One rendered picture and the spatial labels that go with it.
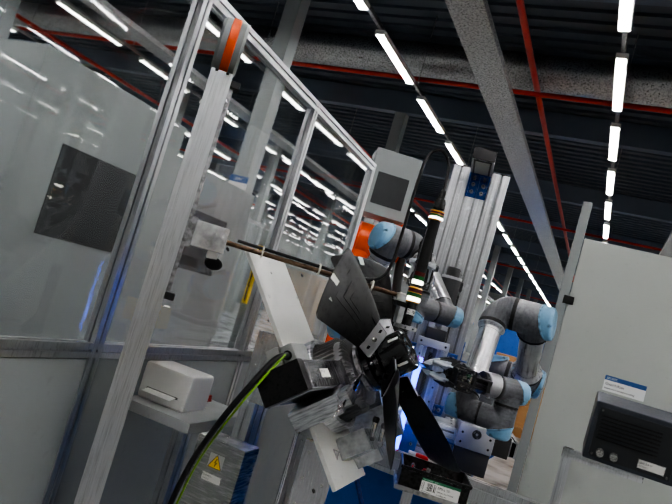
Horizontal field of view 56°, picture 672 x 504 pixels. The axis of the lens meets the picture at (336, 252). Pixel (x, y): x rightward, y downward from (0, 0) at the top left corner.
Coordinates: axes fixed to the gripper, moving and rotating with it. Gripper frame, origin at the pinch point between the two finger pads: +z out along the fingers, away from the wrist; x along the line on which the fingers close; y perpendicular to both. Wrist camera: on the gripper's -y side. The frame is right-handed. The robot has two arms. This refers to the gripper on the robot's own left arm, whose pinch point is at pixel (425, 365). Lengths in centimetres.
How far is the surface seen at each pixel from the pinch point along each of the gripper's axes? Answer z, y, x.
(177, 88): 94, -9, -55
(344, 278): 40.1, 22.0, -19.8
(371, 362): 22.7, 13.9, 0.8
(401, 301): 15.8, 4.1, -17.0
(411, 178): -115, -380, -101
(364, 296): 32.2, 18.5, -16.5
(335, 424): 27.5, 15.1, 19.5
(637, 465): -66, 22, 8
